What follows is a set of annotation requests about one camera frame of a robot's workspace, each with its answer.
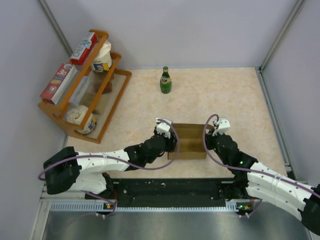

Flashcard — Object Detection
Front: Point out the brown cardboard box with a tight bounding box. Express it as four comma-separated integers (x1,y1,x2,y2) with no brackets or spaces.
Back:
173,123,207,161

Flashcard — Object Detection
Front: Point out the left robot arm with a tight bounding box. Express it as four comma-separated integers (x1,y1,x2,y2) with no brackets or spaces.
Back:
43,122,179,199

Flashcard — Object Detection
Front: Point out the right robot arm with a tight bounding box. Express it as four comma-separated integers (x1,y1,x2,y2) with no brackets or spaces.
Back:
202,130,320,235

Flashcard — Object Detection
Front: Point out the red white box lower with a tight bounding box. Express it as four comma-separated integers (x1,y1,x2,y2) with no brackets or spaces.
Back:
39,63,78,105

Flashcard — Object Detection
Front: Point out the red white box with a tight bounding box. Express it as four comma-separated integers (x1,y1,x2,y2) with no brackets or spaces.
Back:
69,32,98,66
39,63,78,105

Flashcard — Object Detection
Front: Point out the red white box upper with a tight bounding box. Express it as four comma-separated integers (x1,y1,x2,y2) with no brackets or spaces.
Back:
69,32,98,66

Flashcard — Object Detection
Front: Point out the green glass bottle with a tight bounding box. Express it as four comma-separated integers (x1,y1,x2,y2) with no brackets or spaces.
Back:
159,66,172,94

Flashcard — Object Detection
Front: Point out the orange wooden rack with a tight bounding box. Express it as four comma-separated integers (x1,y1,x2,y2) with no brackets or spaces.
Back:
38,29,132,144

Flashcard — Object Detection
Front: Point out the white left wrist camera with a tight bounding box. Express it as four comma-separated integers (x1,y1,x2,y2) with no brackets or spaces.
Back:
155,118,173,139

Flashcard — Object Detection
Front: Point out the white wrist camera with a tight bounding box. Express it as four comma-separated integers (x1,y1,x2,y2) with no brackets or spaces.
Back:
155,118,173,139
212,117,231,136

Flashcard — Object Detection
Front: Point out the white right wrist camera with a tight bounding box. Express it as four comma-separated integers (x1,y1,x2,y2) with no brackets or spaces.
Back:
212,117,231,136

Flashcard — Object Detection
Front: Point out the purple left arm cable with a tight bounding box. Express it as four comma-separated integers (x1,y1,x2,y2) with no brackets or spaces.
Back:
37,118,181,218

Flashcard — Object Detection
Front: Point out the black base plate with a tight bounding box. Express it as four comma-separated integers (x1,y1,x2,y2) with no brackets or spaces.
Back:
99,178,251,209

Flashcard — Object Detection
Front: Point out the grey cable duct rail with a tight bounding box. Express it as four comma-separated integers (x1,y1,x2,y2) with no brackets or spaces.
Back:
39,181,313,213

